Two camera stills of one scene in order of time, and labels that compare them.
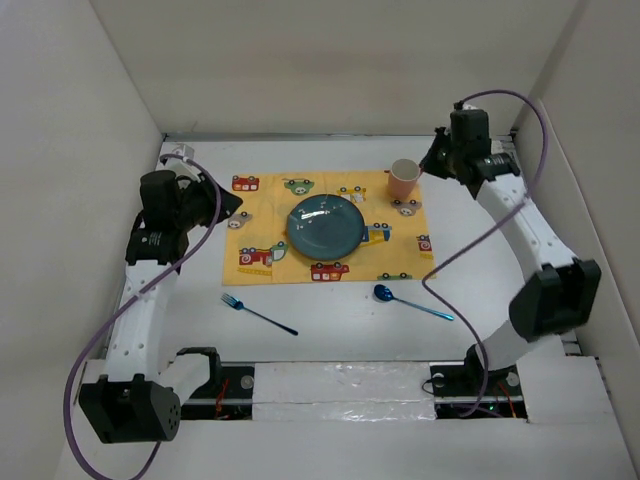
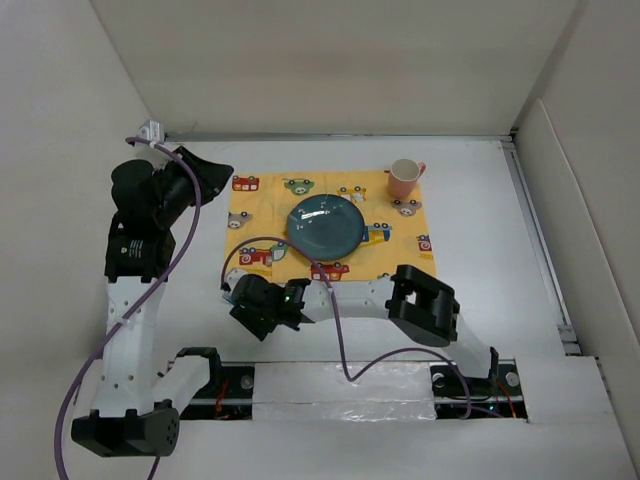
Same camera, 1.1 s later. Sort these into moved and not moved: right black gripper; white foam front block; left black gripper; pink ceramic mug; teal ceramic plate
Moved: left black gripper; right black gripper
Not moved: white foam front block; pink ceramic mug; teal ceramic plate
